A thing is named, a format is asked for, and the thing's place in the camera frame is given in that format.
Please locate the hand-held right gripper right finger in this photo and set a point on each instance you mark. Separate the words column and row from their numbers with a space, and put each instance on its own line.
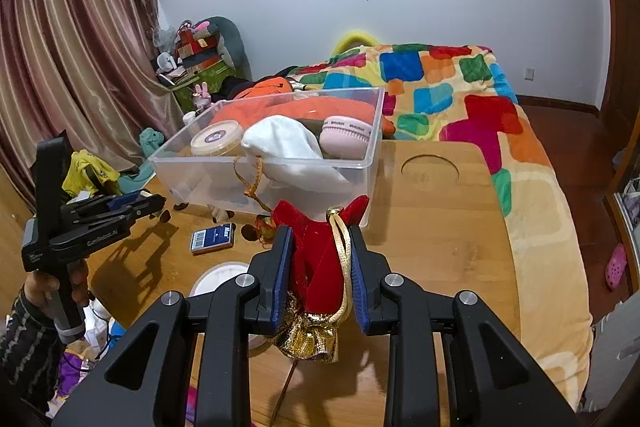
column 357, row 282

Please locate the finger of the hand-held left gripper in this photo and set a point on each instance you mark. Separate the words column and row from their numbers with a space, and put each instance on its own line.
column 125, row 201
column 147, row 209

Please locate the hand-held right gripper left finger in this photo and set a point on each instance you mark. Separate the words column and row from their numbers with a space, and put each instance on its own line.
column 282, row 277

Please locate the red and gold pouch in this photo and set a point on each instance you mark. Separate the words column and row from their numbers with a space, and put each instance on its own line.
column 315, row 257

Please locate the clear plastic storage box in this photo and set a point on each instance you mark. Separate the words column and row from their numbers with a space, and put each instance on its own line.
column 200, row 182

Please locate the cream round jar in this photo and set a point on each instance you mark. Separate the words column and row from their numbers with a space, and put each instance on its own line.
column 215, row 138

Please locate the white cloth pouch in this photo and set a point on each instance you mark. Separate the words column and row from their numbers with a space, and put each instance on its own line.
column 285, row 142

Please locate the pink round brush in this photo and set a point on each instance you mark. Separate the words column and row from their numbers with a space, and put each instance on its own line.
column 345, row 137

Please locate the person's left forearm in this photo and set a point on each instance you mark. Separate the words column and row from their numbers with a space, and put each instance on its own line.
column 25, row 347

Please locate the person's left hand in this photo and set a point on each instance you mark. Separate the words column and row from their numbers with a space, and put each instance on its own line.
column 79, row 282

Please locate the yellow cloth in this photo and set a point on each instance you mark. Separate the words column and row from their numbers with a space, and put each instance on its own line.
column 87, row 172

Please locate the green dinosaur plush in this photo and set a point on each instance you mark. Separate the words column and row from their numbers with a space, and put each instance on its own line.
column 150, row 144

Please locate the small card box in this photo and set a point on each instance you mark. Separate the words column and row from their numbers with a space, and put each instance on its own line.
column 212, row 239

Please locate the wooden desk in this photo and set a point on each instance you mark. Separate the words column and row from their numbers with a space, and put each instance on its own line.
column 440, row 232

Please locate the white cup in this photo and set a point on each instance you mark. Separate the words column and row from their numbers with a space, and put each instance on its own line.
column 189, row 119

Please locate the pink bunny toy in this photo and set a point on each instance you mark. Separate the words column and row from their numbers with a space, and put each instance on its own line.
column 201, row 97

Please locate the small white fan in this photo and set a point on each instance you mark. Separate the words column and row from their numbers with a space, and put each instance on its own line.
column 165, row 63

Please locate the green patterned box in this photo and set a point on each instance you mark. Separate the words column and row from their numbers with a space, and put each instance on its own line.
column 210, row 79

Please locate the pink striped curtain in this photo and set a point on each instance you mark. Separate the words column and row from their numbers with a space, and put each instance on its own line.
column 75, row 57

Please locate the orange duvet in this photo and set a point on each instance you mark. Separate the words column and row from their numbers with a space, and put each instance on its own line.
column 265, row 89

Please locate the red gift bag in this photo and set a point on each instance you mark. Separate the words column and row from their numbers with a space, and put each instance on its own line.
column 192, row 42

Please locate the grey green cushion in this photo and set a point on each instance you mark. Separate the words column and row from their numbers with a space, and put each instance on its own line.
column 232, row 42

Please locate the colourful patchwork blanket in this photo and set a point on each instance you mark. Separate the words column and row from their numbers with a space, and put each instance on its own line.
column 475, row 132

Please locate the pink clog shoe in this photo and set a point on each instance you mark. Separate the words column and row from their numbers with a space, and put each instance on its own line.
column 616, row 264

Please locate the floor basket with clutter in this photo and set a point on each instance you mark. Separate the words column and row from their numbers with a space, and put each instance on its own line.
column 627, row 204

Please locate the wooden wardrobe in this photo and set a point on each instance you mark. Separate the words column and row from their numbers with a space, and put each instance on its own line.
column 625, row 57

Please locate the white wall outlet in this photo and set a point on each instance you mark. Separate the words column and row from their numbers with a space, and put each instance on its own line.
column 528, row 73

